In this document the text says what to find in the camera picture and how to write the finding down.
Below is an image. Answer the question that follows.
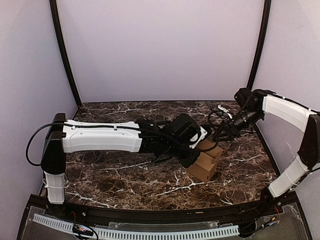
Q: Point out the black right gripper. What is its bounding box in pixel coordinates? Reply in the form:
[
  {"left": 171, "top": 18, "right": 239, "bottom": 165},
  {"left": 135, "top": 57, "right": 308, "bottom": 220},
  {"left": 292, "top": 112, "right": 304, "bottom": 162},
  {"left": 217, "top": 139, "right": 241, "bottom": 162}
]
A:
[{"left": 212, "top": 108, "right": 263, "bottom": 143}]

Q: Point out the brown cardboard box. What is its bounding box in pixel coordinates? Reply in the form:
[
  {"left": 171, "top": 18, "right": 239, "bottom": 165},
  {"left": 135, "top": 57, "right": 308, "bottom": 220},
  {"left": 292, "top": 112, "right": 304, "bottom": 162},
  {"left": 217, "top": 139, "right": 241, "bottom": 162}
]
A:
[{"left": 186, "top": 146, "right": 223, "bottom": 183}]

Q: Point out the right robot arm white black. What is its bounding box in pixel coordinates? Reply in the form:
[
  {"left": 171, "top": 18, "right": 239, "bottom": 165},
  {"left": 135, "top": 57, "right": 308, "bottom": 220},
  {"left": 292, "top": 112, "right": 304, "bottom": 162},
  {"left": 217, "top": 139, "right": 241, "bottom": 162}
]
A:
[{"left": 213, "top": 87, "right": 320, "bottom": 217}]

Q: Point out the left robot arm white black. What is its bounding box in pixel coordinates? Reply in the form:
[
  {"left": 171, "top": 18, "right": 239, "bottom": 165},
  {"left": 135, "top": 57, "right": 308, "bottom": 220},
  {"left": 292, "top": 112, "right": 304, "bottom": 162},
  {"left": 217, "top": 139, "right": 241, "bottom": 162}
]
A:
[{"left": 25, "top": 113, "right": 208, "bottom": 218}]

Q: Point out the right small circuit board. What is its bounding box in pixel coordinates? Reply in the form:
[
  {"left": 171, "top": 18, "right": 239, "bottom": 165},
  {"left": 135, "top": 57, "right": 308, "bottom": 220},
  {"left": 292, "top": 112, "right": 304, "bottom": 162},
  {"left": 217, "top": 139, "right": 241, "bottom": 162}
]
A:
[{"left": 261, "top": 216, "right": 280, "bottom": 229}]

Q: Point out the small circuit board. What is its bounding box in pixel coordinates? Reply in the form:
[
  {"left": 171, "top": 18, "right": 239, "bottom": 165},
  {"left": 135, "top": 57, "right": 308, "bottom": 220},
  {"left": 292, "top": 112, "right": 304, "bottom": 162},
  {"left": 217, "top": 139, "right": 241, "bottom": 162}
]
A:
[
  {"left": 261, "top": 216, "right": 280, "bottom": 229},
  {"left": 72, "top": 224, "right": 94, "bottom": 238}
]

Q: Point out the left small circuit board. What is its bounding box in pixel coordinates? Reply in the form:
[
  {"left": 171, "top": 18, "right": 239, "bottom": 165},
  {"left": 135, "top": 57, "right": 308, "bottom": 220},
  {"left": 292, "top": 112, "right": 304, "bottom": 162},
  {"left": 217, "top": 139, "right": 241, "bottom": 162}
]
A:
[{"left": 72, "top": 224, "right": 94, "bottom": 238}]

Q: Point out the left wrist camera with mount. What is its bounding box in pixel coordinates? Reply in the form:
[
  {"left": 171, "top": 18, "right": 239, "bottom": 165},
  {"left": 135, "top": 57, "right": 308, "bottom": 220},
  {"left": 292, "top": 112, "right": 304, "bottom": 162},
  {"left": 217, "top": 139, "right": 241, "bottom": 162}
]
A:
[{"left": 188, "top": 125, "right": 212, "bottom": 149}]

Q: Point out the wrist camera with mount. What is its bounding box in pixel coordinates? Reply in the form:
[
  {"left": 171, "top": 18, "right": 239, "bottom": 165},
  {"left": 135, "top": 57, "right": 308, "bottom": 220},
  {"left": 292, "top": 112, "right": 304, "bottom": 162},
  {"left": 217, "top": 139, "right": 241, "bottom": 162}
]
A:
[
  {"left": 210, "top": 105, "right": 234, "bottom": 119},
  {"left": 188, "top": 125, "right": 212, "bottom": 149}
]

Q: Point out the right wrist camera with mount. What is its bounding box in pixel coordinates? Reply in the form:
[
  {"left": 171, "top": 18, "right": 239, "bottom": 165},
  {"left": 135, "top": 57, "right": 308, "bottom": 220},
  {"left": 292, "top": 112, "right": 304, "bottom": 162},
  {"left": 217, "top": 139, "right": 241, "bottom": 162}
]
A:
[{"left": 210, "top": 105, "right": 234, "bottom": 119}]

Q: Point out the black front table rail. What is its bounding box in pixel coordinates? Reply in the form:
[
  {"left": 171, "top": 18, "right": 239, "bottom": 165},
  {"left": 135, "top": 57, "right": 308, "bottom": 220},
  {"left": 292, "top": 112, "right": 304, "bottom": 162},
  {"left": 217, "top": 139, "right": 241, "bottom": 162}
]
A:
[{"left": 24, "top": 192, "right": 303, "bottom": 226}]

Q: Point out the white slotted cable duct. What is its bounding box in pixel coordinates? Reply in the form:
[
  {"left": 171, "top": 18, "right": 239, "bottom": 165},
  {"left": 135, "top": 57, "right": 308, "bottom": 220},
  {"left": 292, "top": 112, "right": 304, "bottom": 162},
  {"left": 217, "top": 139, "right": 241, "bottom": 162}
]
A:
[{"left": 32, "top": 213, "right": 240, "bottom": 240}]

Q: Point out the right black frame post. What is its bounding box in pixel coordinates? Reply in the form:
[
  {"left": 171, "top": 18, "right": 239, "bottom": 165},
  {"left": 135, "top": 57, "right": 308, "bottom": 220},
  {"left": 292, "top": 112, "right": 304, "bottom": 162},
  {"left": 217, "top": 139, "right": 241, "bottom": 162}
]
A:
[{"left": 246, "top": 0, "right": 272, "bottom": 90}]

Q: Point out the black frame post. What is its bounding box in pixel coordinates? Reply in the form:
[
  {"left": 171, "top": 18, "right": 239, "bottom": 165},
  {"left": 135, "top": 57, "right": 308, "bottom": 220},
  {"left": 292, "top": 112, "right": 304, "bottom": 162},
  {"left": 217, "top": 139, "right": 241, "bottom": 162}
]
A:
[
  {"left": 49, "top": 0, "right": 82, "bottom": 108},
  {"left": 246, "top": 0, "right": 272, "bottom": 90}
]

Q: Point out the left black frame post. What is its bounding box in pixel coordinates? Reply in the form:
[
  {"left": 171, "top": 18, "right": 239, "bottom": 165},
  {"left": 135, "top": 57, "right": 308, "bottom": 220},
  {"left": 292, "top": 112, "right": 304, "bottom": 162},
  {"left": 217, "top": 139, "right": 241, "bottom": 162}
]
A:
[{"left": 49, "top": 0, "right": 82, "bottom": 108}]

